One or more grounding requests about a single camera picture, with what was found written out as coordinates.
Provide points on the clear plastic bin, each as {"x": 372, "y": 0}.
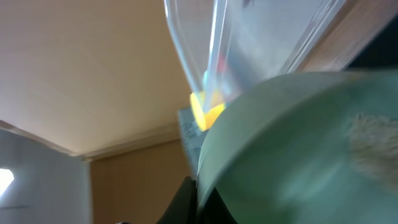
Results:
{"x": 228, "y": 46}

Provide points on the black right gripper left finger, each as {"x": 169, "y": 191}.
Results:
{"x": 183, "y": 207}

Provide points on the green bowl with rice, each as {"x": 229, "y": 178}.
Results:
{"x": 279, "y": 153}

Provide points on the rice and food scraps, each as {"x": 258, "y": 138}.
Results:
{"x": 372, "y": 142}

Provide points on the black waste tray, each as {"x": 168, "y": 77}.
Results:
{"x": 380, "y": 53}

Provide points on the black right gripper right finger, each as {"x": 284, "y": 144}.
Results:
{"x": 215, "y": 211}

